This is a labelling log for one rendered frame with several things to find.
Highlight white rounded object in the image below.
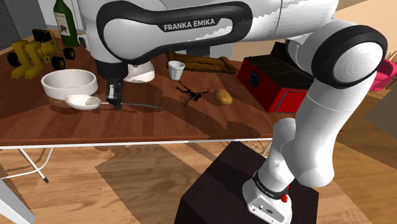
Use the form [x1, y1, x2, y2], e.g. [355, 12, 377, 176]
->
[123, 60, 156, 83]

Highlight wooden table white legs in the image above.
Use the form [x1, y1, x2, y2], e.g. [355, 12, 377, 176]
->
[0, 29, 344, 184]

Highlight white round bowl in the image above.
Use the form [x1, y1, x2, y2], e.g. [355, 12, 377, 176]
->
[41, 69, 99, 101]

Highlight white mug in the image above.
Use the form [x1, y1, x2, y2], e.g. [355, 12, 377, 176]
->
[76, 33, 91, 52]

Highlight white ribbed cup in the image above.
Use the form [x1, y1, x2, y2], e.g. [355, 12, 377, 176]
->
[168, 60, 186, 81]

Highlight black stick figure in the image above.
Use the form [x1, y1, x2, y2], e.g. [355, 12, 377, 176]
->
[169, 81, 209, 108]

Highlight green wine bottle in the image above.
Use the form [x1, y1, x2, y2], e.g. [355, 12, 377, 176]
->
[53, 0, 81, 48]

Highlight brown wooden rack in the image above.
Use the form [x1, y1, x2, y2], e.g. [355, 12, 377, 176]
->
[167, 51, 237, 75]

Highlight yellow toy vehicle black wheels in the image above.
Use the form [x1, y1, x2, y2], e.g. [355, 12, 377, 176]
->
[7, 28, 76, 80]

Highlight brown potato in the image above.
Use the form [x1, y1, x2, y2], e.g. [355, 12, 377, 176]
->
[212, 88, 233, 106]

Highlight dark robot stand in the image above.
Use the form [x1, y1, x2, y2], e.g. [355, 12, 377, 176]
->
[173, 141, 320, 224]

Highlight red box black top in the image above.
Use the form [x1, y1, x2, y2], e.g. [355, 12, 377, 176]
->
[237, 41, 316, 114]

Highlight white spoon grey handle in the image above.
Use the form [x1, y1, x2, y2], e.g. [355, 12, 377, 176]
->
[64, 94, 164, 111]

